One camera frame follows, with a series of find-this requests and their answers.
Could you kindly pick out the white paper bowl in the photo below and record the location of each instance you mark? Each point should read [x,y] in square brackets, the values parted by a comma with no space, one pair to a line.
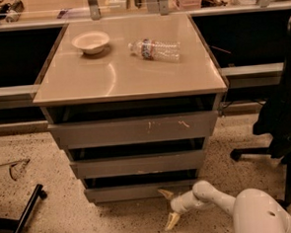
[91,42]

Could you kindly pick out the grey top drawer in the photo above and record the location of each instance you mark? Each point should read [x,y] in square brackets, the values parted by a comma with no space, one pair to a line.
[133,122]

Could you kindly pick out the grey drawer cabinet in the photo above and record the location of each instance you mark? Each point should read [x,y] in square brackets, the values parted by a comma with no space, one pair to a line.
[115,74]

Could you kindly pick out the grey bottom drawer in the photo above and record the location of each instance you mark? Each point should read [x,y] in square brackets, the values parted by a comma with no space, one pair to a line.
[129,187]

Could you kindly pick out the safety glasses on floor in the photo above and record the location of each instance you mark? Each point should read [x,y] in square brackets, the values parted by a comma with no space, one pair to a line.
[17,169]

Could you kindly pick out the grey middle drawer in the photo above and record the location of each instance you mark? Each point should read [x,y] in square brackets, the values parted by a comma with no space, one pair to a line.
[135,159]

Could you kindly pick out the black office chair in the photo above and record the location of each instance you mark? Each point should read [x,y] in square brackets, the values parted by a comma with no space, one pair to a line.
[275,118]

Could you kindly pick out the grey drawer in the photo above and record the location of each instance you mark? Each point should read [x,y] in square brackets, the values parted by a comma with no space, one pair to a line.
[133,122]
[129,187]
[135,159]

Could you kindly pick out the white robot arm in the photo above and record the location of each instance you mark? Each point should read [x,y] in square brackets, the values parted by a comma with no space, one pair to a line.
[252,210]

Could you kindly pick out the clear plastic water bottle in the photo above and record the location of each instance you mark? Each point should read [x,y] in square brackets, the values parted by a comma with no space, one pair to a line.
[150,49]

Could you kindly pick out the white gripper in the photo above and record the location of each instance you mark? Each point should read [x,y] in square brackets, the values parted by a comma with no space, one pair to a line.
[178,205]

